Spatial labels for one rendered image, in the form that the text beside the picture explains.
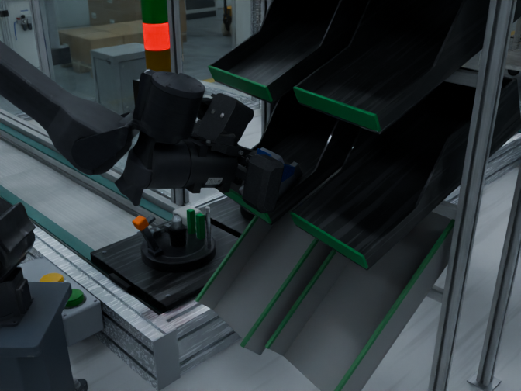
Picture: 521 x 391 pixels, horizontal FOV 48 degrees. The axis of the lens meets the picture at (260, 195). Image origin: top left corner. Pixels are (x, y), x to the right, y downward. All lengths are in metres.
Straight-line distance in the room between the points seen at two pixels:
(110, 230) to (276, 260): 0.55
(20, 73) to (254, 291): 0.45
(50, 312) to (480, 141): 0.59
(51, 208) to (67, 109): 0.84
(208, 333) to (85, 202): 0.60
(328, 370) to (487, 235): 0.79
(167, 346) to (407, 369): 0.40
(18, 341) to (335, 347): 0.41
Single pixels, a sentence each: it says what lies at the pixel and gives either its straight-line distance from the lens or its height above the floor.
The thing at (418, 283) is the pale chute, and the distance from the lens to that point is 0.75.
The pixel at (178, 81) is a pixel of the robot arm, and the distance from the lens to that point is 0.64.
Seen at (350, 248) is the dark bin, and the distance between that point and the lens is 0.66.
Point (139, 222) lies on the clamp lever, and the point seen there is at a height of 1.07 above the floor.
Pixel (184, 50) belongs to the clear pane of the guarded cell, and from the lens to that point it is 2.65.
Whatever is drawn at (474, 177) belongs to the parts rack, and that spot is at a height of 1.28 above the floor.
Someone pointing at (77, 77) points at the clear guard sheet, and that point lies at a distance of 1.60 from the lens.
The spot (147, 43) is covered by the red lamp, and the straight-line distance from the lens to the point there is 1.20.
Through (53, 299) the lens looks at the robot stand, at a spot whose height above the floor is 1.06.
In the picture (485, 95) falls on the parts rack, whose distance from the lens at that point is 0.67.
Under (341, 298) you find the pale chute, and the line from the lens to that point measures 0.83.
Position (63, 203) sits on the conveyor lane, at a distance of 1.50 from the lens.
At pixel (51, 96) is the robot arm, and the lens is 0.68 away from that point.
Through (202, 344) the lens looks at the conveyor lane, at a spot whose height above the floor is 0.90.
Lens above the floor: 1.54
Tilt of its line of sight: 25 degrees down
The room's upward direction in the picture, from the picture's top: straight up
